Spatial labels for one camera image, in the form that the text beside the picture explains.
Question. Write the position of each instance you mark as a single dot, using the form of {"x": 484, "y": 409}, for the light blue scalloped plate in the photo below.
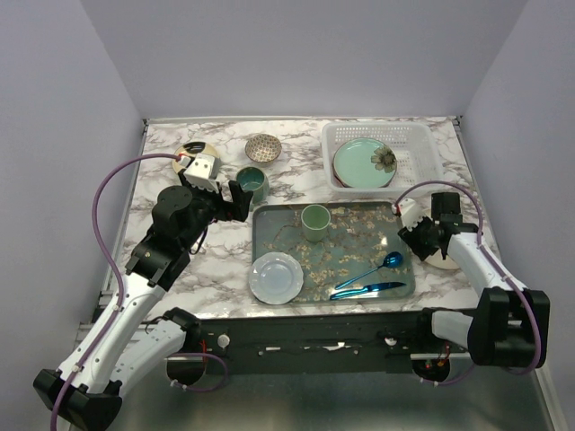
{"x": 276, "y": 278}

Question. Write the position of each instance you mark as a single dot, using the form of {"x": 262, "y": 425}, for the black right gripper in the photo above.
{"x": 410, "y": 237}

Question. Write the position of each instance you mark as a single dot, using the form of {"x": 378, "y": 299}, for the blue metallic knife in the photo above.
{"x": 348, "y": 291}

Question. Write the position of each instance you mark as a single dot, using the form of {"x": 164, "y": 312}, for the cream sweet bear plate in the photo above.
{"x": 436, "y": 260}

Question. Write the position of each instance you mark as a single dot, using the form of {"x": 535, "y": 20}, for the teal floral serving tray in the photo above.
{"x": 360, "y": 235}

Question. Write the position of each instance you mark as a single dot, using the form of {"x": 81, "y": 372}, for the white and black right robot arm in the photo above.
{"x": 509, "y": 325}

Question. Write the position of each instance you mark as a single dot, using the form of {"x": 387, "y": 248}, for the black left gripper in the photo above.
{"x": 239, "y": 206}

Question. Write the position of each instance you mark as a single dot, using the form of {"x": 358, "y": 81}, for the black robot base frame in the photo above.
{"x": 390, "y": 342}

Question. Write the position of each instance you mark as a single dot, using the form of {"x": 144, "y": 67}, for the pale aqua brown-rimmed plate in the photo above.
{"x": 365, "y": 163}

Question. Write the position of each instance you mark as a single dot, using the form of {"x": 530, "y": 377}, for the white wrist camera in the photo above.
{"x": 201, "y": 171}
{"x": 410, "y": 213}

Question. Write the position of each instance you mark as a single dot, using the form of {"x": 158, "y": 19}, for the light green ceramic cup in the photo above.
{"x": 315, "y": 221}

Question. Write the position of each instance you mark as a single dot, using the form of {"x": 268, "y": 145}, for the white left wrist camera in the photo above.
{"x": 201, "y": 171}

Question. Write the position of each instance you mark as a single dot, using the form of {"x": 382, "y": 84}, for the cream plate with black mark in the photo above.
{"x": 188, "y": 150}

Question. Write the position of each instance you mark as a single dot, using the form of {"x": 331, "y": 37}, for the pink polka dot plate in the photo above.
{"x": 337, "y": 179}

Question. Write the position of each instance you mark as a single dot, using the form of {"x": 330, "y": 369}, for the teal glazed ceramic mug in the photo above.
{"x": 254, "y": 180}

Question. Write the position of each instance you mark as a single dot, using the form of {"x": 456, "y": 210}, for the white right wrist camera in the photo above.
{"x": 410, "y": 213}

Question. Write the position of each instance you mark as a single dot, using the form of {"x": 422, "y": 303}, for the patterned small ceramic bowl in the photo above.
{"x": 263, "y": 148}

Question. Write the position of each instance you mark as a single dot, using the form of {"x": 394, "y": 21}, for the white perforated plastic bin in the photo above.
{"x": 412, "y": 142}

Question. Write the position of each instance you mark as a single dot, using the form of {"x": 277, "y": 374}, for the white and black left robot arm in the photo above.
{"x": 87, "y": 389}

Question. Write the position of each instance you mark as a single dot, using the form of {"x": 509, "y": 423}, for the blue metallic spoon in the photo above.
{"x": 393, "y": 259}

